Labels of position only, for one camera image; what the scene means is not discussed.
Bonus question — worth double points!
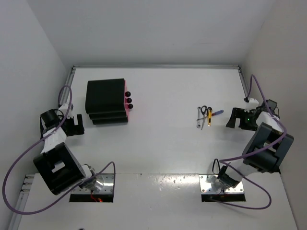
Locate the black handled scissors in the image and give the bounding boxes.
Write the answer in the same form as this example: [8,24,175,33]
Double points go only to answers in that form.
[201,105,209,129]

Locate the black drawer cabinet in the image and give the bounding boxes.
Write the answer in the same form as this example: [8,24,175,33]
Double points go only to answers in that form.
[85,79,127,125]

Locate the pink drawer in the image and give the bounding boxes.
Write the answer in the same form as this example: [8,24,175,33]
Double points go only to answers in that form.
[125,97,133,116]
[126,103,133,122]
[124,80,131,103]

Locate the pink bottom drawer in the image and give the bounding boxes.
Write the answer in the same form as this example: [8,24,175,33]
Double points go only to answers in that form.
[126,103,133,122]

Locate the pink top drawer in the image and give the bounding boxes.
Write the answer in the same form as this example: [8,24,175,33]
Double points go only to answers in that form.
[124,80,131,103]

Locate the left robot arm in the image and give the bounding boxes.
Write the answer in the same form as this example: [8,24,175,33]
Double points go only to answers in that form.
[33,105,96,195]

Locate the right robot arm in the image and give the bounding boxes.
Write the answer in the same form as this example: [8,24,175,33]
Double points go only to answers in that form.
[217,97,294,190]

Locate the yellow utility knife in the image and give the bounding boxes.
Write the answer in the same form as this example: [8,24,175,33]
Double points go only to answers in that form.
[207,107,213,127]

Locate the silver ratchet wrench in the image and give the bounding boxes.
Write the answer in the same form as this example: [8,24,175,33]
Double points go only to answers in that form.
[196,107,201,128]

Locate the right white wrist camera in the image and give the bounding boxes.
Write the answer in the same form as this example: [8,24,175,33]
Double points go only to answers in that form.
[244,97,259,113]

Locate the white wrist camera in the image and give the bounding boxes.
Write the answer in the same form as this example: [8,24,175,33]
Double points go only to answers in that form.
[244,97,259,113]
[57,103,74,119]

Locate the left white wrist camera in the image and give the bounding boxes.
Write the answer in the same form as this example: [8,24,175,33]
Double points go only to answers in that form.
[57,103,74,119]

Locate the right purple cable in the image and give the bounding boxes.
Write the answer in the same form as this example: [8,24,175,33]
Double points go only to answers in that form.
[220,74,287,210]

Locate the purple cable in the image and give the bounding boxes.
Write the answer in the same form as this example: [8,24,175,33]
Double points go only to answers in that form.
[1,85,116,214]
[220,74,287,210]

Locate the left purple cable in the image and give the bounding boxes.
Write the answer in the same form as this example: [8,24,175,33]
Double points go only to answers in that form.
[1,85,116,214]

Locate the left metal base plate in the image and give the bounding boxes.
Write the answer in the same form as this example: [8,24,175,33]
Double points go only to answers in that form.
[71,173,114,195]

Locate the metal base plate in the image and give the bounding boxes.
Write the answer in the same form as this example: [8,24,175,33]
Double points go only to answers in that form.
[71,173,114,195]
[199,174,244,195]

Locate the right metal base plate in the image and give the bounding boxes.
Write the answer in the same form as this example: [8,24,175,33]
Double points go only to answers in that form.
[199,174,244,195]

